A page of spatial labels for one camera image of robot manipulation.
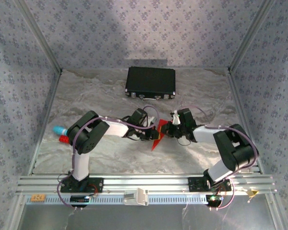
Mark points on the white plastic bracket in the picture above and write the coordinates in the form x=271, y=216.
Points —
x=136, y=197

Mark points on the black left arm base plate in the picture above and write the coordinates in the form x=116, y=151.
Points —
x=97, y=184

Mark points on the aluminium table edge rail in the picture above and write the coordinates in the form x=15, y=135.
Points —
x=46, y=115
x=242, y=107

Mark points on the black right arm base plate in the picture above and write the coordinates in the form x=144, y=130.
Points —
x=195, y=184

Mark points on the aluminium mounting rail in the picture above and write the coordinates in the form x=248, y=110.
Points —
x=146, y=182

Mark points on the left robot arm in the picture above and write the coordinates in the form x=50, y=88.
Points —
x=88, y=141

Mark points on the aluminium frame post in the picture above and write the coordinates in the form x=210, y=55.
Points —
x=250, y=36

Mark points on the black briefcase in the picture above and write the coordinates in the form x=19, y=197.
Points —
x=150, y=80

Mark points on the blue plastic bottle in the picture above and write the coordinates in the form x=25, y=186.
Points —
x=59, y=130

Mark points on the red cloth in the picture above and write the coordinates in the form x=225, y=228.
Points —
x=157, y=143

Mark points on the yellow paper tag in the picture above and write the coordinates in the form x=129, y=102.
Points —
x=253, y=192

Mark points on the small red block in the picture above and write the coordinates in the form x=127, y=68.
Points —
x=63, y=139

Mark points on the orange label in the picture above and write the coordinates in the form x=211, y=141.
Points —
x=38, y=198

